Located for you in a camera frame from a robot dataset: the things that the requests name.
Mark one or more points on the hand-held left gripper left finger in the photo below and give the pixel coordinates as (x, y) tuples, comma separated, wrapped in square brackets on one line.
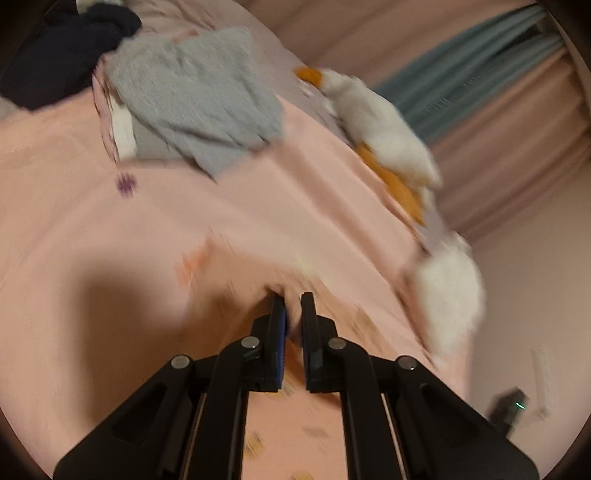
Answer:
[(278, 341)]

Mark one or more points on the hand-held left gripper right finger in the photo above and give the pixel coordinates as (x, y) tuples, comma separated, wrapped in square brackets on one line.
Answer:
[(309, 350)]

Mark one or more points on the white fluffy plush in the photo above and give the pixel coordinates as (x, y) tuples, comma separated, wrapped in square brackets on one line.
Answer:
[(448, 290)]

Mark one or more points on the pink bed sheet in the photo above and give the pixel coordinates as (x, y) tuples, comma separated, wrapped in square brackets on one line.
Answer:
[(92, 230)]

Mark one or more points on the white goose plush toy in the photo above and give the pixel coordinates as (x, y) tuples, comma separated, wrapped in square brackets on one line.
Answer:
[(383, 129)]

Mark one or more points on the grey garment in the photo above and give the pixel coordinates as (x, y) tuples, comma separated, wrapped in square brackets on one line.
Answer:
[(194, 101)]

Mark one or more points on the pink and white garment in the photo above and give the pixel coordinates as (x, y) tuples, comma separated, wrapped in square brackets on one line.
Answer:
[(122, 129)]

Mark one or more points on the teal curtain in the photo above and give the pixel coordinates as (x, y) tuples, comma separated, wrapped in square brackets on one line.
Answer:
[(461, 78)]

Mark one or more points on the dark navy garment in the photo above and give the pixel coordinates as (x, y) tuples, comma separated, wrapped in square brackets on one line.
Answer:
[(60, 50)]

